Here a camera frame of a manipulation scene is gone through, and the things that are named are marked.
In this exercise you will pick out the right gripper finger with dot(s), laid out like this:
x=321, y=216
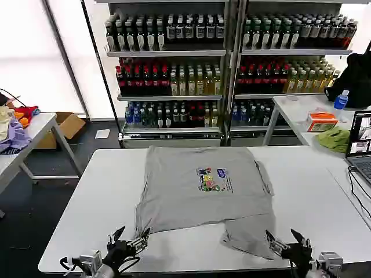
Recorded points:
x=303, y=239
x=276, y=245

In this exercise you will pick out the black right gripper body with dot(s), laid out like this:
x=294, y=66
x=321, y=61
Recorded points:
x=298, y=255

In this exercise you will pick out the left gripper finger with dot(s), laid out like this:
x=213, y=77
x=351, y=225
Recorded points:
x=140, y=241
x=116, y=235

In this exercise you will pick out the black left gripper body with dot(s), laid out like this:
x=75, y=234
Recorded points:
x=119, y=252

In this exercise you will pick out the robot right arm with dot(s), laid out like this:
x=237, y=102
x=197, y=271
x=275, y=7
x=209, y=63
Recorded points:
x=329, y=262

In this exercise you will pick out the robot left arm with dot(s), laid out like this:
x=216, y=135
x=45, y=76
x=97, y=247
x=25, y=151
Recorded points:
x=94, y=260

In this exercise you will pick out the grey printed t-shirt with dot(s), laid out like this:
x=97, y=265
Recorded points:
x=188, y=202

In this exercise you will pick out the white paper sheet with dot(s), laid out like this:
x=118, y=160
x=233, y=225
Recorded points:
x=102, y=133

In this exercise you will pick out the green cloth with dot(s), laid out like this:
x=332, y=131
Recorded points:
x=333, y=139

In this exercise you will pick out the brown cardboard box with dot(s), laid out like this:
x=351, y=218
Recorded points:
x=69, y=127

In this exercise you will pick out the orange tissue box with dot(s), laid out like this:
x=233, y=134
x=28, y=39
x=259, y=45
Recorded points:
x=321, y=123

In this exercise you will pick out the open laptop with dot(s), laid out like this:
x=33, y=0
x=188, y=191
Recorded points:
x=360, y=136

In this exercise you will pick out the white side table with laptop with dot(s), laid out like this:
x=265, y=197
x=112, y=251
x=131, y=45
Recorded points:
x=292, y=116

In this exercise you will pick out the white side table with clothes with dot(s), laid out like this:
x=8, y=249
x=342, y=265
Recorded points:
x=39, y=123

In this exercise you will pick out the purple cloth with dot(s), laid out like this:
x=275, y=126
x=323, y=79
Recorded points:
x=16, y=134

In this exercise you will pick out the blue-labelled water bottle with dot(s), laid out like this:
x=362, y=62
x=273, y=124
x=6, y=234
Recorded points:
x=341, y=102

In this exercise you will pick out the red and orange cloth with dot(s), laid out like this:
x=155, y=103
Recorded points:
x=26, y=113

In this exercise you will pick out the cream cloth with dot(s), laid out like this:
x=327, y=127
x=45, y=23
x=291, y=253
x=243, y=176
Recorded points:
x=5, y=121

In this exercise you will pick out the shelf with green-capped bottles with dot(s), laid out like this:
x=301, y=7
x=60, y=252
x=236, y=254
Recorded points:
x=275, y=72

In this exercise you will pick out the black bag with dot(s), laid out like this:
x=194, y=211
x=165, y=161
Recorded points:
x=355, y=78

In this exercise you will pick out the shelf with dark-capped bottles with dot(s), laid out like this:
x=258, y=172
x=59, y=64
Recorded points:
x=174, y=72

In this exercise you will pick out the black slanted pole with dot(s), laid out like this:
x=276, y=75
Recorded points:
x=99, y=58

